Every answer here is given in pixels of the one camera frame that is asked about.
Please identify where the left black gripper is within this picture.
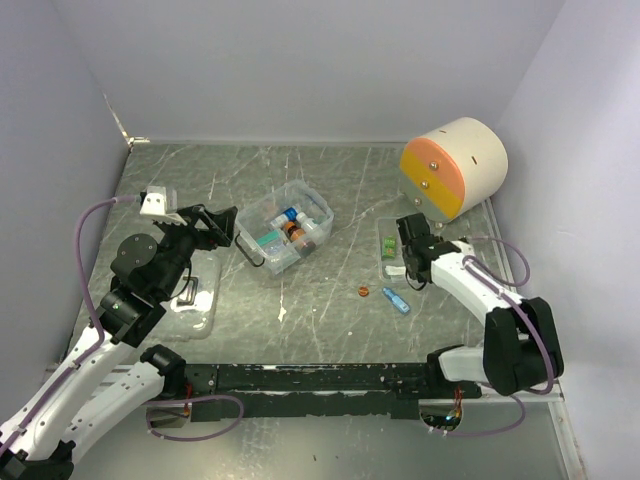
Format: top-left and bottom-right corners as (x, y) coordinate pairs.
(156, 203), (237, 297)

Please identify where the clear plastic divider tray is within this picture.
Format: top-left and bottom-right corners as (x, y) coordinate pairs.
(375, 216), (422, 289)

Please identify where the green medicine box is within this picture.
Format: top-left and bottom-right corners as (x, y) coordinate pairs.
(381, 236), (397, 259)

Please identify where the teal-header plastic sachet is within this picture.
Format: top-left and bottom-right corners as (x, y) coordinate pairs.
(256, 230), (288, 257)

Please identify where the small blue-label vial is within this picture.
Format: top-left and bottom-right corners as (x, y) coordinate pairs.
(269, 207), (298, 230)

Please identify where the clear plastic storage box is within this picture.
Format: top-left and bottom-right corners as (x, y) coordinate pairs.
(234, 180), (334, 275)

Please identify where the white medicine bottle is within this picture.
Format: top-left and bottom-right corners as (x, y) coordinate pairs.
(296, 212), (320, 239)

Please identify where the white tube packet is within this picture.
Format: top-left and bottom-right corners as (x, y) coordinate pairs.
(384, 265), (406, 277)

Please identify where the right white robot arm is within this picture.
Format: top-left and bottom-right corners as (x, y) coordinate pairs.
(396, 213), (564, 398)

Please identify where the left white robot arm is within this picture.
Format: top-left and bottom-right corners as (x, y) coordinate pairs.
(1, 204), (237, 479)

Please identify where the blue plastic applicator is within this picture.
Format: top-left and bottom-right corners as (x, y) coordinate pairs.
(382, 287), (410, 315)

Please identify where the beige cylinder orange face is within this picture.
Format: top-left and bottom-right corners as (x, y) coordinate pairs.
(399, 117), (508, 223)

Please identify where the clear plastic box lid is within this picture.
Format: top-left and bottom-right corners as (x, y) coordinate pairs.
(149, 251), (222, 342)

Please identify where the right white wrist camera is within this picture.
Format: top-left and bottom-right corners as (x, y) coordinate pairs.
(451, 237), (472, 249)

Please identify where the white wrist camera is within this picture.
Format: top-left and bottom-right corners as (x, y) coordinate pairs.
(140, 186), (186, 225)
(451, 237), (472, 249)

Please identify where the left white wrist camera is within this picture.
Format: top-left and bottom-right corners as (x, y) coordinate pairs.
(140, 186), (186, 225)

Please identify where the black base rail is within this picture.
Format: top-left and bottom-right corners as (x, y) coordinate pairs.
(157, 363), (481, 422)

